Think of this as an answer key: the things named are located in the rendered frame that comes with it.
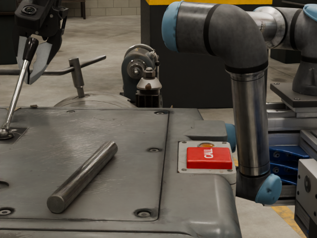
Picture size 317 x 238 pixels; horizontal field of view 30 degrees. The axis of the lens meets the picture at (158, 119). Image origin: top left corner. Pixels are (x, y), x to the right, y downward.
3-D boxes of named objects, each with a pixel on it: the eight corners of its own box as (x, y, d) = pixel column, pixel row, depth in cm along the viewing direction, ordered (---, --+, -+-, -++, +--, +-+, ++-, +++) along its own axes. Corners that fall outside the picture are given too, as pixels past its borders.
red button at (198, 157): (232, 175, 78) (232, 160, 77) (186, 174, 78) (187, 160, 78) (229, 160, 84) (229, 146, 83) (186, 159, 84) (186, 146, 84)
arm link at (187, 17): (310, 51, 170) (205, 58, 127) (263, 46, 179) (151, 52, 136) (314, 8, 168) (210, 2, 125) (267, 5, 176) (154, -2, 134)
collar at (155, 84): (161, 90, 184) (161, 80, 183) (135, 90, 184) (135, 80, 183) (162, 85, 191) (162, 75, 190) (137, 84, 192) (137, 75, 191)
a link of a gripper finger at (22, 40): (34, 79, 117) (43, 34, 115) (27, 85, 112) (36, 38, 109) (19, 75, 117) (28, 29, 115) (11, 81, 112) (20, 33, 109)
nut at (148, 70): (155, 79, 185) (155, 68, 184) (142, 79, 185) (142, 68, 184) (155, 77, 189) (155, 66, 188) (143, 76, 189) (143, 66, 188)
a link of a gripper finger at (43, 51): (49, 83, 118) (59, 38, 115) (42, 89, 112) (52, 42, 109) (34, 79, 117) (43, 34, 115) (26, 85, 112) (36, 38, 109)
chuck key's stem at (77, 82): (84, 108, 128) (72, 56, 126) (91, 108, 127) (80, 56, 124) (77, 111, 127) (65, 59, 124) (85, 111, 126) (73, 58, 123)
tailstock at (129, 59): (160, 126, 236) (160, 54, 229) (111, 126, 237) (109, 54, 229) (162, 108, 265) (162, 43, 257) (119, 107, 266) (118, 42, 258)
